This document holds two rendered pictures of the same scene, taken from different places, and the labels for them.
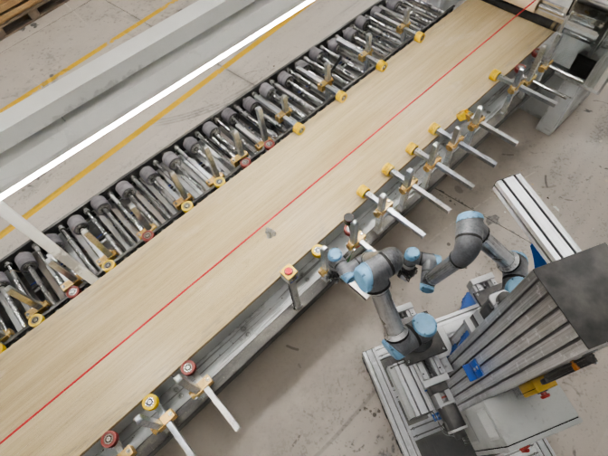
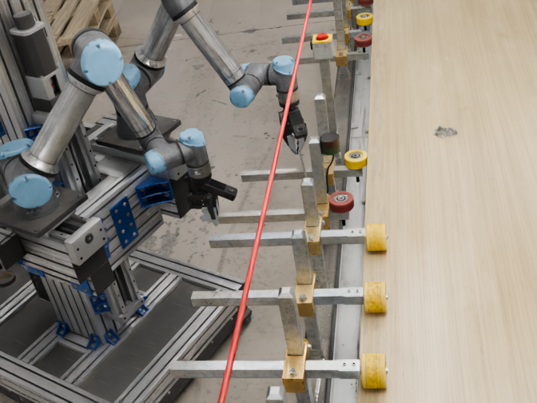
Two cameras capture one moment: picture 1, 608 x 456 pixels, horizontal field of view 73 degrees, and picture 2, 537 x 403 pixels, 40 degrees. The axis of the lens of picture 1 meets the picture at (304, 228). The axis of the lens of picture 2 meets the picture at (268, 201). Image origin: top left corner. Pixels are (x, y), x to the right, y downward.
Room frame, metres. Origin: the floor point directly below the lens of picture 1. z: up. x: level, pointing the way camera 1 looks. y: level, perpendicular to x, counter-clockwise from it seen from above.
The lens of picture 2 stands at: (2.63, -1.71, 2.28)
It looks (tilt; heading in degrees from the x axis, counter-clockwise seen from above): 35 degrees down; 140
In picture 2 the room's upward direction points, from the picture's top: 10 degrees counter-clockwise
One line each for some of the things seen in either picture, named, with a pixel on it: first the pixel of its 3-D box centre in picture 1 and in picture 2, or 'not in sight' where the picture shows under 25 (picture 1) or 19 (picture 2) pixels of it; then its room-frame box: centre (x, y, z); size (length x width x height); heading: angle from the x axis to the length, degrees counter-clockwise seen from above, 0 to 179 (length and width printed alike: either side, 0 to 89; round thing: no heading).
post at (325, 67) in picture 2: (293, 292); (330, 109); (0.92, 0.11, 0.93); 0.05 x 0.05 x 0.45; 37
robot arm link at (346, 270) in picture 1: (348, 270); (255, 76); (0.88, -0.20, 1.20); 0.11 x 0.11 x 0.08; 26
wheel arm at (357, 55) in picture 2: (213, 397); (322, 58); (0.42, 0.62, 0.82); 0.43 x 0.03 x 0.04; 37
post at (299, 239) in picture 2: (404, 192); (308, 300); (1.52, -0.70, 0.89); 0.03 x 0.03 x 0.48; 37
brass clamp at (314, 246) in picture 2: (383, 208); (312, 233); (1.39, -0.52, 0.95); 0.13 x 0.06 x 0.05; 127
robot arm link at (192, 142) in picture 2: (412, 256); (192, 148); (0.94, -0.56, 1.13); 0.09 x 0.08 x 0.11; 69
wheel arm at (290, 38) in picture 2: (175, 432); (325, 36); (0.27, 0.82, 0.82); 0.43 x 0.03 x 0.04; 37
